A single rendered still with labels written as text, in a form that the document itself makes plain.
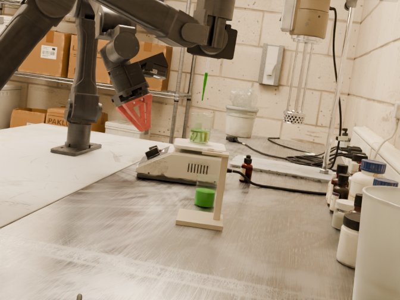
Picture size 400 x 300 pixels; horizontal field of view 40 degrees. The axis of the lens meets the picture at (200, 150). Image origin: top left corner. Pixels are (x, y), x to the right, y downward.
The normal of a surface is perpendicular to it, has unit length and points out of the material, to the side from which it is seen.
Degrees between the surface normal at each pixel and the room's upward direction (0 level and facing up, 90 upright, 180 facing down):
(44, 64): 89
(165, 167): 90
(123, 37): 76
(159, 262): 0
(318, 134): 90
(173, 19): 87
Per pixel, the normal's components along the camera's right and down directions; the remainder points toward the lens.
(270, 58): -0.18, 0.12
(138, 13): 0.40, 0.23
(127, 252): 0.14, -0.98
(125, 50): 0.43, -0.06
